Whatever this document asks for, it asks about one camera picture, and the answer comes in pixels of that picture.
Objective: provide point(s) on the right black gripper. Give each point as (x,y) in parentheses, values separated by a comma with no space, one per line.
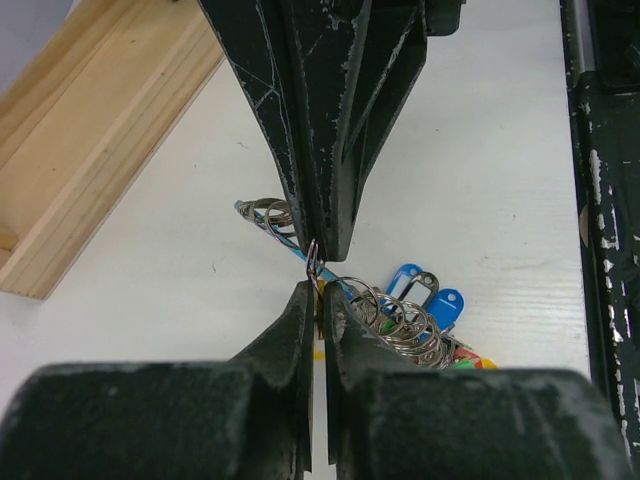
(356,80)

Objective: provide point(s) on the metal key organizer with keys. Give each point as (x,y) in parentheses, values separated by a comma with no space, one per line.
(414,315)

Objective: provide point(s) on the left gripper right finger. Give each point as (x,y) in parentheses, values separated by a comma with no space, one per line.
(391,419)

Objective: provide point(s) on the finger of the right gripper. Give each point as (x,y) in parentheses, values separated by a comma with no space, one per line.
(253,37)

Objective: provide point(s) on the wooden clothes rack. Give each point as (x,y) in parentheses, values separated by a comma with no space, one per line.
(83,119)

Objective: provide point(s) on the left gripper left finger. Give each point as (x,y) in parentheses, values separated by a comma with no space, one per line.
(249,417)

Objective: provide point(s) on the key with yellow tag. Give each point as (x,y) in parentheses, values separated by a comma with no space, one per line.
(319,341)

